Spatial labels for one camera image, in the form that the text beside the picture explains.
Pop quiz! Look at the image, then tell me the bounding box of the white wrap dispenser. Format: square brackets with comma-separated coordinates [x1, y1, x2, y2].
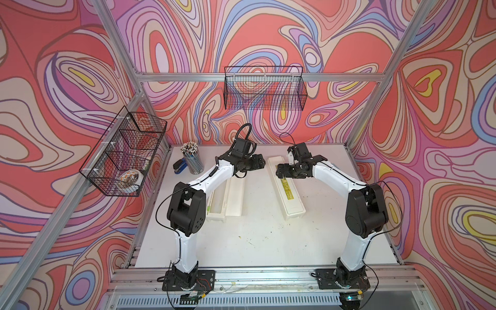
[266, 156, 306, 221]
[206, 177, 245, 222]

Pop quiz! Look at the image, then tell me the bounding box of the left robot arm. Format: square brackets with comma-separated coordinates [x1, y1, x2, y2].
[167, 123, 266, 287]

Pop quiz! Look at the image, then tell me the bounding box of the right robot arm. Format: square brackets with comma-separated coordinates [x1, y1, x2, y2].
[275, 143, 389, 288]

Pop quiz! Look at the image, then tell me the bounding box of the pencil cup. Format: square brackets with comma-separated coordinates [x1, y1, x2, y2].
[180, 142, 204, 175]

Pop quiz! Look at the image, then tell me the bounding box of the blue stapler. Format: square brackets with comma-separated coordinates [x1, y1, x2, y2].
[173, 158, 187, 174]

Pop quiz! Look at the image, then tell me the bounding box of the tape roll in basket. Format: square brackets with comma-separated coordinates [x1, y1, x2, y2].
[117, 169, 144, 193]

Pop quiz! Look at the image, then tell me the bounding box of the back wire basket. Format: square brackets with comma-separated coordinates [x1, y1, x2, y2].
[223, 65, 308, 111]

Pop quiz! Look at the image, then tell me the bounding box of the wire basket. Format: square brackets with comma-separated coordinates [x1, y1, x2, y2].
[80, 107, 167, 197]
[223, 65, 308, 111]

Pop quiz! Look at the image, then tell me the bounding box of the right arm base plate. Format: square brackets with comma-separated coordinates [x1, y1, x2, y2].
[311, 267, 371, 291]

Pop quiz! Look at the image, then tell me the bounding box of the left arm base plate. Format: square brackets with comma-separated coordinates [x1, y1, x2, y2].
[162, 269, 216, 292]

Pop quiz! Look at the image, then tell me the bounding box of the left wire basket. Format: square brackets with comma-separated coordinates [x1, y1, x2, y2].
[80, 107, 167, 197]

